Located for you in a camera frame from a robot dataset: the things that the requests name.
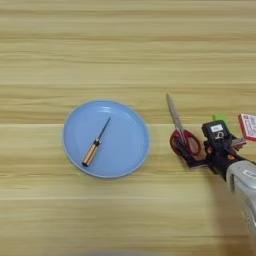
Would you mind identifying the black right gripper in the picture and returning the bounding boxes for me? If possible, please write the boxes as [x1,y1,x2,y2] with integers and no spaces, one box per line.
[171,136,248,178]

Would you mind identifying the red handled scissors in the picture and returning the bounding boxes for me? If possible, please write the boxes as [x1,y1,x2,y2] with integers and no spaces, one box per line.
[165,93,202,158]

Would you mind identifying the blue round plate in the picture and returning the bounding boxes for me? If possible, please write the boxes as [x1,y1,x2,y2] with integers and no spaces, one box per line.
[62,99,151,179]

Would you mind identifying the orange handled screwdriver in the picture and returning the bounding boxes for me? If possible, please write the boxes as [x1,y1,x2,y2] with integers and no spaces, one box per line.
[81,116,112,168]

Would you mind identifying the red and white card box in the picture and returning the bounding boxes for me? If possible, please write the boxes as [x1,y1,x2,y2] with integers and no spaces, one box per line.
[237,112,256,143]

